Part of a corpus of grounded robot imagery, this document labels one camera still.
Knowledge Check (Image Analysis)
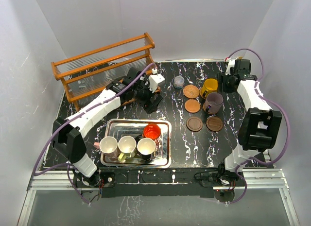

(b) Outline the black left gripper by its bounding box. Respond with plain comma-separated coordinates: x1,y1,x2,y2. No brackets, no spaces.
133,78,162,114

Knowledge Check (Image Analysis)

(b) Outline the yellow mug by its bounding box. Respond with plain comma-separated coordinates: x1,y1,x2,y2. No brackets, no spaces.
200,78,218,99

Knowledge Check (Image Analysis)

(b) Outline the purple mug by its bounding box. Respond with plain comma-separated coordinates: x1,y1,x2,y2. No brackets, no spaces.
203,92,224,114

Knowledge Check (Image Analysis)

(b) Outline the orange-red mug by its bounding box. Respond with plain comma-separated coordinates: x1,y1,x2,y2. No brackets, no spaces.
143,123,161,140

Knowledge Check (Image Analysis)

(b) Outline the woven rattan coaster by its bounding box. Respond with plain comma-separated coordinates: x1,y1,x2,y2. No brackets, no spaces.
183,85,200,99

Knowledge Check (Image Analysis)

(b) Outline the black white mug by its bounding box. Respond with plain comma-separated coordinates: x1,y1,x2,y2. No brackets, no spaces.
137,138,156,161

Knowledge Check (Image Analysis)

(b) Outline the light wooden coaster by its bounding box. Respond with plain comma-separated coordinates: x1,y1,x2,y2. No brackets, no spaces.
184,99,201,113

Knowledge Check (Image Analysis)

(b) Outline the green handled white mug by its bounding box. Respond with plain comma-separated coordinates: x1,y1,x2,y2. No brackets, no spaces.
118,136,137,162

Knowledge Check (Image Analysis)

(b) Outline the dark wooden coaster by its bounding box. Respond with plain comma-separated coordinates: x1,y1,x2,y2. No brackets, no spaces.
186,117,203,132
206,116,223,132

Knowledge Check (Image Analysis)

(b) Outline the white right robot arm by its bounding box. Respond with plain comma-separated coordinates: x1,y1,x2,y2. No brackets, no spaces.
216,58,282,186

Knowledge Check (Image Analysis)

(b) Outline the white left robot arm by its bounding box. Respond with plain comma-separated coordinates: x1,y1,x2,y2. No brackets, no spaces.
51,69,165,187

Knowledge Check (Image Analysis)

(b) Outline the small clear plastic jar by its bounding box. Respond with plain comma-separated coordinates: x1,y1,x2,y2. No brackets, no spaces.
174,76,185,89

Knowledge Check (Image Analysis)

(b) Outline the silver metal tray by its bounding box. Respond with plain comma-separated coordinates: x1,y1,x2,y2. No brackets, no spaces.
101,119,172,169

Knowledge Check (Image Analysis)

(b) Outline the orange wooden shelf rack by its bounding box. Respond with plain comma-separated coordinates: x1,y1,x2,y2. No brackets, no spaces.
51,33,155,111

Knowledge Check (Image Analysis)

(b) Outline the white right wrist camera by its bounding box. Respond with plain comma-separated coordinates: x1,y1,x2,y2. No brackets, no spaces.
225,57,237,75

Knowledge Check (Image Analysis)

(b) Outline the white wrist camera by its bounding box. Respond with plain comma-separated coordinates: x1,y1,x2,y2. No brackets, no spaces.
149,68,165,93
225,57,237,75

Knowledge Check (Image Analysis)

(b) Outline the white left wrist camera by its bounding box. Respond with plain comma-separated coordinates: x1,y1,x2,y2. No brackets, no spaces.
149,68,165,93

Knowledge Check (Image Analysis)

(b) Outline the pink handled white mug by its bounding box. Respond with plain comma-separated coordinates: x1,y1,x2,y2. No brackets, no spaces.
93,136,120,158

